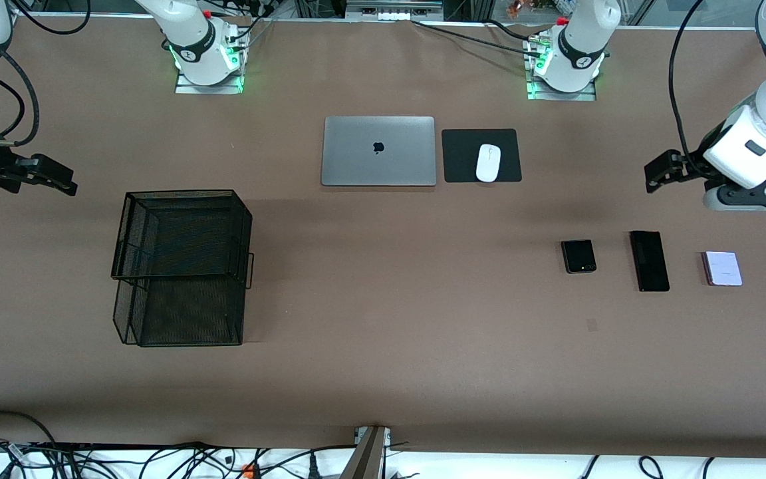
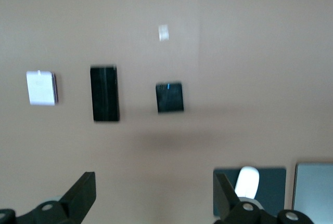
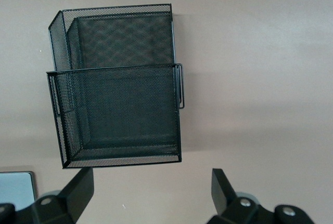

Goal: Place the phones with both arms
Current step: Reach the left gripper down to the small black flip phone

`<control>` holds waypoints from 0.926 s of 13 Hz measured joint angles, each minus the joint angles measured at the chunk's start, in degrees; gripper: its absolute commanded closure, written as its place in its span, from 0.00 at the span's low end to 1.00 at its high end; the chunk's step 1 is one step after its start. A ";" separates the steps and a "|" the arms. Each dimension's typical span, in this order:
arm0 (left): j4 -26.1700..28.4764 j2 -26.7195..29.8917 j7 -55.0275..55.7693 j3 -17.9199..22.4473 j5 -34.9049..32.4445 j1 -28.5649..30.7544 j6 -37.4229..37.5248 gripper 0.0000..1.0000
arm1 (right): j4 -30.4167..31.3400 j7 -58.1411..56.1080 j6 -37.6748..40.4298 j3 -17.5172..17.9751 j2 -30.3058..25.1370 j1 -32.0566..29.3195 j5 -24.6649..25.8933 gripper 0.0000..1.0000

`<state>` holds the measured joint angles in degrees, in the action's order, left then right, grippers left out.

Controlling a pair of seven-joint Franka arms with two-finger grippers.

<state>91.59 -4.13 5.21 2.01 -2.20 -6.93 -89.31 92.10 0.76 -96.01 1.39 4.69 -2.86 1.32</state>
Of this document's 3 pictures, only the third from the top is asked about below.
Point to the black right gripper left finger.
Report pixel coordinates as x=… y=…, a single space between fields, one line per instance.
x=75 y=195

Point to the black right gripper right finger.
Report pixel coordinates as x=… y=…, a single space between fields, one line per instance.
x=226 y=203

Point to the silver laptop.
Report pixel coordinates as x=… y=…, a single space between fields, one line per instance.
x=15 y=186

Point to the black mesh two-tier organizer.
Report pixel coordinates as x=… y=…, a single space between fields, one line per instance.
x=125 y=104

